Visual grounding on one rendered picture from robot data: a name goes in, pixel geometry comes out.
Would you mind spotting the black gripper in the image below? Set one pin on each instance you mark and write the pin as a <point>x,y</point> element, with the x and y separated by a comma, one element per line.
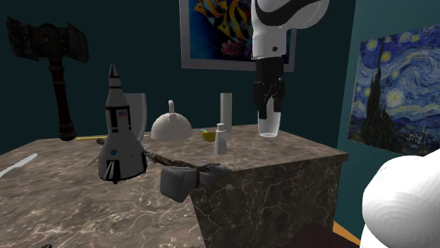
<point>269,70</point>

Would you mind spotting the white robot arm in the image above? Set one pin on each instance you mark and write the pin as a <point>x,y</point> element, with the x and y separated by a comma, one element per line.
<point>271,31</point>

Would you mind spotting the clear drinking glass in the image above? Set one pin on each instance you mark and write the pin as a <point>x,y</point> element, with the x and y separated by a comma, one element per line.
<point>269,125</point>

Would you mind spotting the tall grey cylinder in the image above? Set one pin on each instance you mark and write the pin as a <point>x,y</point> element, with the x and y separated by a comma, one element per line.
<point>226,110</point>

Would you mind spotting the small white bottle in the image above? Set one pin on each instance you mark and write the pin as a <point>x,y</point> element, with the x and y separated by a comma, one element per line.
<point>220,142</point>

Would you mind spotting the yellow bowl with blue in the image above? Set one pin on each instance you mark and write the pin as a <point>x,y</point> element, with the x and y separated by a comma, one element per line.
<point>207,136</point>

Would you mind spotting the framed colourful fish picture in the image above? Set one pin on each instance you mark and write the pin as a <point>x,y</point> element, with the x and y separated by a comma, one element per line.
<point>220,31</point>

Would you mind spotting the white bell-shaped cloche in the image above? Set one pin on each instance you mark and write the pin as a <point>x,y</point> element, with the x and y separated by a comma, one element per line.
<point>170,129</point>

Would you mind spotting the marble counter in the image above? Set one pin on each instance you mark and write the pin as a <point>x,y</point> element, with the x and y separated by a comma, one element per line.
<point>268,206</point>

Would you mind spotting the swirly night sky painting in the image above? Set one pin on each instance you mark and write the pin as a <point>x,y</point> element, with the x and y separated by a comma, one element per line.
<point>398,96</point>

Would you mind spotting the grey tumbler cup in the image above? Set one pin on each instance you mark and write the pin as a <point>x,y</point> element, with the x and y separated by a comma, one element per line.
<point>139,110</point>

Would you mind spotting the grey and black rocket model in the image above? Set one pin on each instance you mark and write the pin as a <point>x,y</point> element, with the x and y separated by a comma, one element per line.
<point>122,151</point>

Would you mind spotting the yellow pencil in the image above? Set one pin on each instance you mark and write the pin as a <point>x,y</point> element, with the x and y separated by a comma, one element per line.
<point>87,138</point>

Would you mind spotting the large dark war hammer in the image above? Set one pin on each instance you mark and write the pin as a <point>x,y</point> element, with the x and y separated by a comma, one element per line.
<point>62,96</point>

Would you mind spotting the white knife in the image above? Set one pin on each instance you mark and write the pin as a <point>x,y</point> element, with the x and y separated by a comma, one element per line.
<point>19,164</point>

